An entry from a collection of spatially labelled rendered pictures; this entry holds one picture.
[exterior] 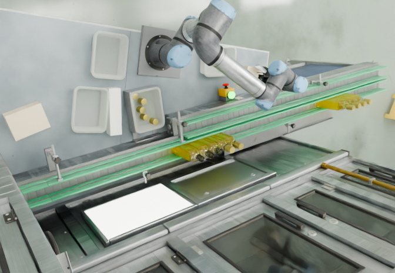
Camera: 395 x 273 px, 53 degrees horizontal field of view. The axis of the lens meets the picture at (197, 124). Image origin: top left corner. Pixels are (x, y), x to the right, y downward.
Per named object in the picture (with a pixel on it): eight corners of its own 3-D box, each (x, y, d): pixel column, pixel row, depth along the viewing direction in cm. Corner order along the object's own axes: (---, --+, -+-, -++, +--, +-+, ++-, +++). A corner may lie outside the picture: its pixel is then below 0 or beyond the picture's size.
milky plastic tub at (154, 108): (129, 131, 214) (136, 135, 206) (123, 90, 207) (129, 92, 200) (158, 123, 222) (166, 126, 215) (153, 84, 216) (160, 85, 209)
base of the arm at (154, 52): (150, 36, 208) (159, 37, 200) (175, 41, 216) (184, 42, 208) (146, 65, 211) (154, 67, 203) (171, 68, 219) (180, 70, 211)
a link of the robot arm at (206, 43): (188, 48, 152) (274, 113, 173) (203, 24, 152) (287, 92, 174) (177, 49, 162) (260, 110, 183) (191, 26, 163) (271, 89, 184)
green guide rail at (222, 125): (180, 136, 216) (188, 139, 209) (180, 134, 216) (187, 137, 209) (377, 76, 302) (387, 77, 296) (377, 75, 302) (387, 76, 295)
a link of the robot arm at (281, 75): (271, 80, 171) (286, 93, 177) (284, 59, 172) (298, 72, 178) (260, 78, 177) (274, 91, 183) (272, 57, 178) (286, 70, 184)
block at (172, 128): (166, 134, 219) (173, 136, 214) (164, 117, 217) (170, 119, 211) (172, 132, 221) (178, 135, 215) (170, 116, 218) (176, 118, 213)
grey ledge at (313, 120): (215, 152, 244) (226, 156, 234) (214, 138, 241) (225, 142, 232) (321, 116, 291) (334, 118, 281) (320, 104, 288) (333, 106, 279)
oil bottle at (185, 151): (171, 153, 216) (192, 163, 198) (170, 143, 214) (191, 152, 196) (180, 150, 218) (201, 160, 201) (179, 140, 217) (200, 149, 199)
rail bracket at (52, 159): (46, 170, 190) (57, 185, 172) (37, 137, 186) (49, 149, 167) (56, 167, 193) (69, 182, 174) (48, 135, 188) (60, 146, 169)
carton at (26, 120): (2, 113, 179) (4, 116, 172) (37, 100, 186) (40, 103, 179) (13, 137, 183) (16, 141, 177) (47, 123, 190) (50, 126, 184)
